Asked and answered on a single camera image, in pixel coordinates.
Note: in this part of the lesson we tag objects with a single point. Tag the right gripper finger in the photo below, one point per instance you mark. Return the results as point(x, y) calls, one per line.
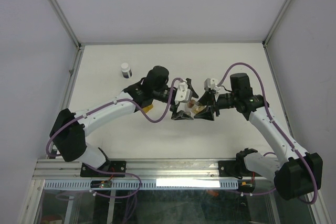
point(206, 114)
point(206, 98)

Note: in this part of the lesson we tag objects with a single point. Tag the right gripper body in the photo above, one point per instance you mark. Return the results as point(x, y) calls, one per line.
point(224, 100)

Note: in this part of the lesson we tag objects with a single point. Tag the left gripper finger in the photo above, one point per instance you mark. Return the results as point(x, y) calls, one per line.
point(190, 87)
point(181, 115)

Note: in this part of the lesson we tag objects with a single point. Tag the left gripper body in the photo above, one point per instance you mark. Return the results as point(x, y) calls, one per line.
point(166, 95)

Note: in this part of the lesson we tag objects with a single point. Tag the clear bottle with orange pills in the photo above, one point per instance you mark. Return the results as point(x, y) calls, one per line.
point(193, 107)

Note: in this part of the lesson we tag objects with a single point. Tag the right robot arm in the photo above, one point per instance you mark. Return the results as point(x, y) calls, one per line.
point(295, 172)

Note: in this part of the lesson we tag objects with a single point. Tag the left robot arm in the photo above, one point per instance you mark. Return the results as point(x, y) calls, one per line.
point(154, 96)

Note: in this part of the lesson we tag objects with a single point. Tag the yellow pill box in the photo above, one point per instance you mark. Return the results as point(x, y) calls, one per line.
point(147, 108)

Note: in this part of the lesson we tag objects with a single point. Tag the white cap pill bottle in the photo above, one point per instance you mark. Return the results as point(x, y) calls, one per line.
point(126, 70)

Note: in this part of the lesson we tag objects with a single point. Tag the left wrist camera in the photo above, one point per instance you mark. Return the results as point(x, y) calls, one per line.
point(183, 93)

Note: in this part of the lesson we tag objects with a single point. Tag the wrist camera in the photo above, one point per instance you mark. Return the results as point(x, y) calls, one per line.
point(211, 85)
point(183, 93)

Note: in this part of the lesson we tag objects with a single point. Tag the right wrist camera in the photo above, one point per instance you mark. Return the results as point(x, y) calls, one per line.
point(211, 85)

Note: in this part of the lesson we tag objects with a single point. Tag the white slotted cable duct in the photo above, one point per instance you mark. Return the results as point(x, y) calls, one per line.
point(146, 184)

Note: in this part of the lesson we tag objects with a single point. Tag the right aluminium frame post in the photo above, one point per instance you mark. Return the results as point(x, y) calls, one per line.
point(286, 4)

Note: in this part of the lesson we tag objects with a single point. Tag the aluminium frame post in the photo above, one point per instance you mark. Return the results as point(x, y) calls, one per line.
point(286, 4)
point(65, 23)

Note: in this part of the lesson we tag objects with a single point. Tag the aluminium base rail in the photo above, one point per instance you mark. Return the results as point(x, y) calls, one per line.
point(144, 168)

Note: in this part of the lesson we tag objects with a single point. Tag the left aluminium frame post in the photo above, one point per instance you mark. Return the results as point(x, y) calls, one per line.
point(65, 23)

